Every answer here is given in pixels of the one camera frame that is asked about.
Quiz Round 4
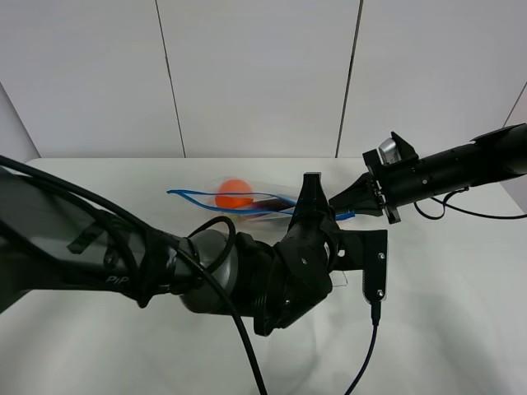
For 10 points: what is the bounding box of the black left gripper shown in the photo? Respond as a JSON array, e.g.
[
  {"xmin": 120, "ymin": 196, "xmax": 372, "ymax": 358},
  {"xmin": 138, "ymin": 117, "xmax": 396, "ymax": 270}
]
[{"xmin": 254, "ymin": 172, "xmax": 338, "ymax": 336}]

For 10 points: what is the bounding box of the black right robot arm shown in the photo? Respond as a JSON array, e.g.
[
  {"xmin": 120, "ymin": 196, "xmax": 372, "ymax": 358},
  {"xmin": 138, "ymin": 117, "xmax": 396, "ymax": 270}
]
[{"xmin": 329, "ymin": 123, "xmax": 526, "ymax": 224}]

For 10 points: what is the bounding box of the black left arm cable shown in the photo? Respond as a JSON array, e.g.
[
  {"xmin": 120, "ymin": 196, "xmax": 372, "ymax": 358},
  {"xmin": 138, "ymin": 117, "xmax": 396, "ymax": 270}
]
[{"xmin": 0, "ymin": 155, "xmax": 268, "ymax": 395}]

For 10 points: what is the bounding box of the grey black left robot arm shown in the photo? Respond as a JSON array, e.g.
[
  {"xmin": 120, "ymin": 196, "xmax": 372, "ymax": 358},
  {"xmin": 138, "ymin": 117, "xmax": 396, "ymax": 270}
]
[{"xmin": 1, "ymin": 157, "xmax": 339, "ymax": 336}]

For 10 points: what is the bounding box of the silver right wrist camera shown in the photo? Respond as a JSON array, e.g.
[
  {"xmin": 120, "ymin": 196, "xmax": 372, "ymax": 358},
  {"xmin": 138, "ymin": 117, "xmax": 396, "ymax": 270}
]
[{"xmin": 378, "ymin": 132, "xmax": 419, "ymax": 165}]

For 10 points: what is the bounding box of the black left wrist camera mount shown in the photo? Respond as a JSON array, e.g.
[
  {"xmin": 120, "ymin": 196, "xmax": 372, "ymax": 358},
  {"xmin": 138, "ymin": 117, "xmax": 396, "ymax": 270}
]
[{"xmin": 333, "ymin": 230, "xmax": 388, "ymax": 304}]

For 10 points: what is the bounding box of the orange fruit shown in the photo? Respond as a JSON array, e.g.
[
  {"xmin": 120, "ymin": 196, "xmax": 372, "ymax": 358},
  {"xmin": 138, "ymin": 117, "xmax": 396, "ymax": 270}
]
[{"xmin": 215, "ymin": 179, "xmax": 254, "ymax": 210}]

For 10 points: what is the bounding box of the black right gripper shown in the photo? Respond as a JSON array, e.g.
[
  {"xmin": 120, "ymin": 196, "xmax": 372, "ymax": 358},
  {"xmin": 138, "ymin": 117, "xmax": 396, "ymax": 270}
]
[{"xmin": 329, "ymin": 148, "xmax": 424, "ymax": 225}]

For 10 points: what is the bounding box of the purple eggplant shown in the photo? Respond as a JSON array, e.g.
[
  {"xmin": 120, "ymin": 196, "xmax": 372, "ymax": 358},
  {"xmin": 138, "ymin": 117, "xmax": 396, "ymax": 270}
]
[{"xmin": 245, "ymin": 197, "xmax": 291, "ymax": 221}]

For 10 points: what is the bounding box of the clear zip bag blue seal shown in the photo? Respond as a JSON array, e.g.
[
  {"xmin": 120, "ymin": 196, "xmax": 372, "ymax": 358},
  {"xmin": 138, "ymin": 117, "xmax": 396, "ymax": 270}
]
[{"xmin": 166, "ymin": 177, "xmax": 357, "ymax": 226}]

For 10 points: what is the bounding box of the blue camera cable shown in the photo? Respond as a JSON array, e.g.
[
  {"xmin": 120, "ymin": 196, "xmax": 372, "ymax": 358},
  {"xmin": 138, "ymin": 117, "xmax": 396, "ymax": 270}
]
[{"xmin": 341, "ymin": 302, "xmax": 383, "ymax": 395}]

